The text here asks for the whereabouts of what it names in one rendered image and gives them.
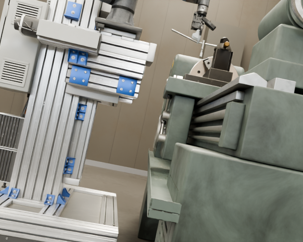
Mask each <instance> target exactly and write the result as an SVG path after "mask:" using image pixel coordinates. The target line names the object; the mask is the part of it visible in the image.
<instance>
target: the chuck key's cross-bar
mask: <svg viewBox="0 0 303 242"><path fill-rule="evenodd" d="M172 31H173V32H175V33H177V34H179V35H181V36H183V37H185V38H187V39H189V40H191V41H193V42H195V43H197V41H196V40H194V39H192V38H190V37H188V36H186V35H184V34H182V33H180V32H178V31H176V30H174V29H172ZM205 45H208V46H212V47H216V45H212V44H207V43H205Z"/></svg>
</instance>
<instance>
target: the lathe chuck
mask: <svg viewBox="0 0 303 242"><path fill-rule="evenodd" d="M208 59H211V62H212V60H213V57H208ZM206 72H207V71H206V68H205V66H204V63H203V61H202V60H200V61H199V62H197V63H196V64H195V65H194V67H193V68H192V69H191V71H190V73H189V74H191V75H195V76H200V77H202V76H203V75H204V74H205V73H206ZM230 72H233V75H232V81H233V80H235V79H236V78H237V77H238V73H237V71H236V69H235V67H234V66H233V65H232V64H231V66H230Z"/></svg>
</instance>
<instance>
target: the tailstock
mask: <svg viewBox="0 0 303 242"><path fill-rule="evenodd" d="M258 38H259V42H258V43H256V44H255V45H254V46H253V48H252V54H251V59H250V64H249V68H248V71H247V72H245V73H244V74H242V75H246V74H250V73H256V74H258V75H259V76H260V77H262V78H263V79H264V80H266V81H267V82H268V81H270V80H272V79H274V78H281V79H285V80H290V81H295V82H296V85H295V90H294V93H296V94H300V95H303V0H281V1H280V2H279V3H278V4H277V5H276V6H275V7H274V8H273V9H272V10H271V11H270V12H269V13H268V14H267V15H266V16H265V17H264V18H263V19H262V20H261V22H260V24H259V26H258ZM242 75H241V76H242Z"/></svg>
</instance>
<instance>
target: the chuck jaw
mask: <svg viewBox="0 0 303 242"><path fill-rule="evenodd" d="M203 63H204V66H205V68H206V71H208V70H209V69H210V68H211V65H212V62H211V59H208V58H207V59H205V60H203Z"/></svg>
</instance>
